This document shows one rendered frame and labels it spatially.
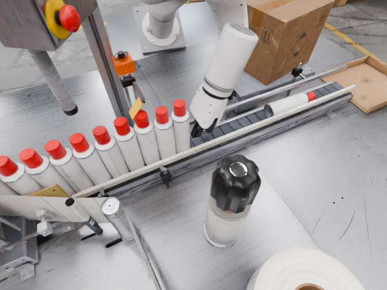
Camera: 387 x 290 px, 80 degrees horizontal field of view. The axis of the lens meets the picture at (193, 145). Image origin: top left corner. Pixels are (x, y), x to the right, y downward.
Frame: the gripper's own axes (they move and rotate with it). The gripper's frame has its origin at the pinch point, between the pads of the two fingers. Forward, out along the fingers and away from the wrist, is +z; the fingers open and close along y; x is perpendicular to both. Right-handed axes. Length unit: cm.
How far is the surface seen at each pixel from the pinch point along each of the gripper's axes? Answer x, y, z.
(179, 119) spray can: -9.4, 2.1, -7.2
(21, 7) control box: -40.7, 0.0, -28.6
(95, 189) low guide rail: -30.3, 4.4, 14.2
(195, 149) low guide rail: -1.5, 4.3, 3.7
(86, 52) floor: 9, -240, 98
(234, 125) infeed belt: 16.8, -1.6, 0.6
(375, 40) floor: 318, -111, -16
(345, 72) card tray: 82, -11, -19
